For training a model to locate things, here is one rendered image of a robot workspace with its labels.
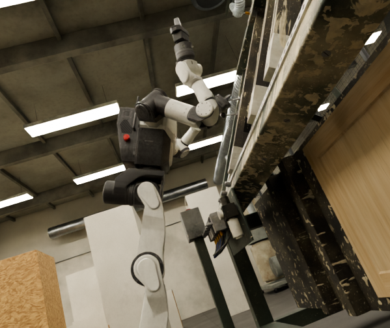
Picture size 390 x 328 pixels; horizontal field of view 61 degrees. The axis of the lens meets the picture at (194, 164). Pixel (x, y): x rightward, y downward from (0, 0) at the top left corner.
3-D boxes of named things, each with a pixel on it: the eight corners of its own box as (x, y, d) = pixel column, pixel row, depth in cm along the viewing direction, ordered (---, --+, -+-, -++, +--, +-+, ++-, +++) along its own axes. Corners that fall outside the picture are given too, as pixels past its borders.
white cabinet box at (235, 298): (222, 315, 559) (185, 205, 632) (254, 304, 567) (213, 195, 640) (226, 317, 504) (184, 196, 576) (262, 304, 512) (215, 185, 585)
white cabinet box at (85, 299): (88, 319, 592) (79, 278, 617) (119, 307, 600) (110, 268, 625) (73, 321, 518) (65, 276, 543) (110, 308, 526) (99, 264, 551)
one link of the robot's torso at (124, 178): (100, 199, 152) (107, 164, 159) (105, 207, 164) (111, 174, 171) (160, 204, 153) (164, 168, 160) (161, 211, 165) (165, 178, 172)
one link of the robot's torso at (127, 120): (106, 155, 150) (118, 90, 163) (118, 181, 181) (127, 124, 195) (171, 161, 150) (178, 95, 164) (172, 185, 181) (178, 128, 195)
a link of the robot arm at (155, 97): (160, 108, 145) (135, 99, 150) (161, 124, 151) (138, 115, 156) (174, 95, 152) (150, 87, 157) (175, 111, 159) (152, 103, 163)
